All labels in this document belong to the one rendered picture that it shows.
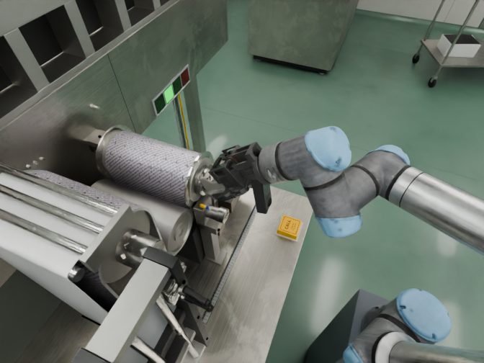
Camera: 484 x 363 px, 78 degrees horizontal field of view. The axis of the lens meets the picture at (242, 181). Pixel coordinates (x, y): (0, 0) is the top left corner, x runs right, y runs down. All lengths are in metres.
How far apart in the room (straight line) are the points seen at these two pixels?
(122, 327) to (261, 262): 0.66
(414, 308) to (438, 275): 1.51
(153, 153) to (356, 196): 0.47
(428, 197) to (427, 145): 2.52
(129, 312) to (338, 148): 0.38
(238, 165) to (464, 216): 0.38
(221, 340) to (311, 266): 1.20
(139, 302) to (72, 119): 0.55
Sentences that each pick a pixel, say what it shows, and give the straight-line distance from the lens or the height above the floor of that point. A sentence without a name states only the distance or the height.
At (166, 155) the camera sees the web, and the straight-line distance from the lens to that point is 0.75.
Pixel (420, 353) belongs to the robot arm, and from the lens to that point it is 0.68.
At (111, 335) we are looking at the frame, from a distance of 0.43.
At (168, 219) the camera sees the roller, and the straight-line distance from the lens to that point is 0.73.
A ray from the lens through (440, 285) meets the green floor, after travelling 2.30.
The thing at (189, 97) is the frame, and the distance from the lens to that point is 1.73.
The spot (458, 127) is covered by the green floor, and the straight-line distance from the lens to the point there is 3.45.
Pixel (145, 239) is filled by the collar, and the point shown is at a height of 1.36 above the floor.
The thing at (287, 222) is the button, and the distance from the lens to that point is 1.08.
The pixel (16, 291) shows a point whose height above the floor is 1.09.
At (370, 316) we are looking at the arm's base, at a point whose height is 0.94.
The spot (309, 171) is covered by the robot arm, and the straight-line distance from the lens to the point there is 0.51.
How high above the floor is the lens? 1.84
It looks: 51 degrees down
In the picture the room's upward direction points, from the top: straight up
